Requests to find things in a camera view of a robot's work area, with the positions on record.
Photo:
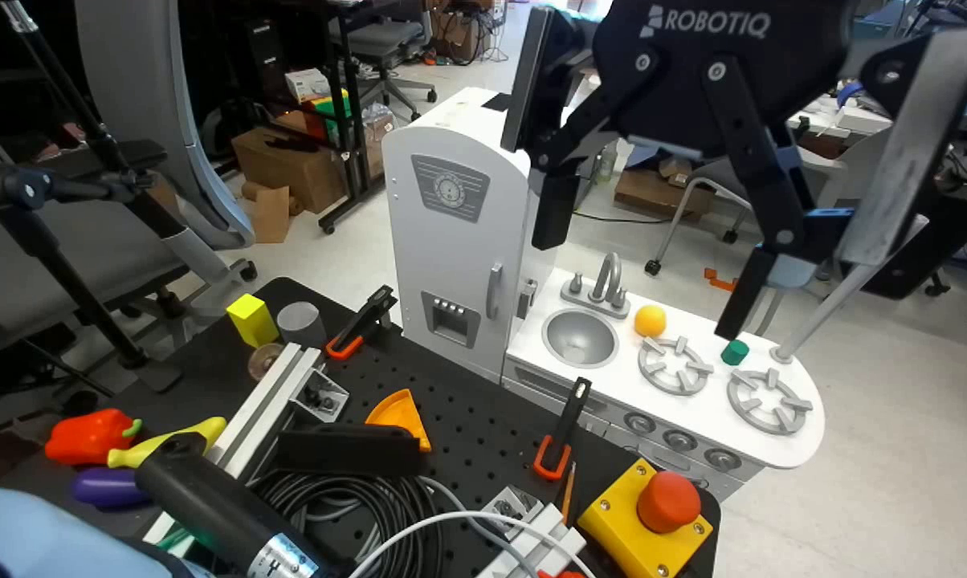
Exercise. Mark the black cylindrical tool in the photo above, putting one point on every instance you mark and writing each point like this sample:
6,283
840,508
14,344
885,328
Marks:
221,515

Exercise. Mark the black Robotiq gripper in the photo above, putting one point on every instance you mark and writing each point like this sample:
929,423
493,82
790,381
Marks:
642,72

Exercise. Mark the orange black clamp right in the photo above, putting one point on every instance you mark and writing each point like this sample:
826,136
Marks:
552,450

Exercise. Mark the aluminium extrusion bar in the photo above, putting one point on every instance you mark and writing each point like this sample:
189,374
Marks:
250,423

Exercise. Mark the yellow cube block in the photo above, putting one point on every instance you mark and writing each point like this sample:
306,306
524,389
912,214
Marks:
250,319

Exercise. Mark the orange black clamp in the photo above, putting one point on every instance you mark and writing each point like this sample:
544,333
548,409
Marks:
374,314
552,450

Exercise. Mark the white toy fridge door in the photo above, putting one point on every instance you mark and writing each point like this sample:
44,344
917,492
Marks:
457,208

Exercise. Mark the white toy kitchen set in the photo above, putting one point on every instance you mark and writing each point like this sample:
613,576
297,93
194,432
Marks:
668,398

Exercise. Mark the grey office chair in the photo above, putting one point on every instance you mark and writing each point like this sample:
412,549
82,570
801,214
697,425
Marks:
697,194

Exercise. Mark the yellow emergency stop button box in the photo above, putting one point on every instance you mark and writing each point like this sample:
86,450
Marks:
645,522

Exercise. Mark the black foam pad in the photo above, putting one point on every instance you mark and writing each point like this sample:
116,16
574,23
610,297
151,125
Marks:
347,450

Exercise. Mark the black tripod stand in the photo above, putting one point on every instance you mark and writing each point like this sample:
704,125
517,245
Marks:
34,190

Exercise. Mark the orange black clamp left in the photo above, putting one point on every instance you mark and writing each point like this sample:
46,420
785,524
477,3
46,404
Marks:
374,314

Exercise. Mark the cardboard box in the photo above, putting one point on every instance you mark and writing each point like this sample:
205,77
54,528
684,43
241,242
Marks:
312,178

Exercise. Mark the orange triangular wedge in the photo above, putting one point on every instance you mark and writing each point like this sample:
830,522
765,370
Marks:
402,413

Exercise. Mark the green toy cup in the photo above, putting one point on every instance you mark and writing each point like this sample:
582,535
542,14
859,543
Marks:
734,352

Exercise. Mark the purple toy eggplant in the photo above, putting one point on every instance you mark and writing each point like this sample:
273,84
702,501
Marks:
106,489

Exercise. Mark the yellow toy ball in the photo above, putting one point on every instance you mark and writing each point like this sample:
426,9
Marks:
649,324

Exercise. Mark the yellow toy banana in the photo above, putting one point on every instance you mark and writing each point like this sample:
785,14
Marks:
137,454

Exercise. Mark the grey cylinder block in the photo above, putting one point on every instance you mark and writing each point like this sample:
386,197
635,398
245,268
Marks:
298,324

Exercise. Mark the orange toy pepper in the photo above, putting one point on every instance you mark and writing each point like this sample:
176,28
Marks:
92,439

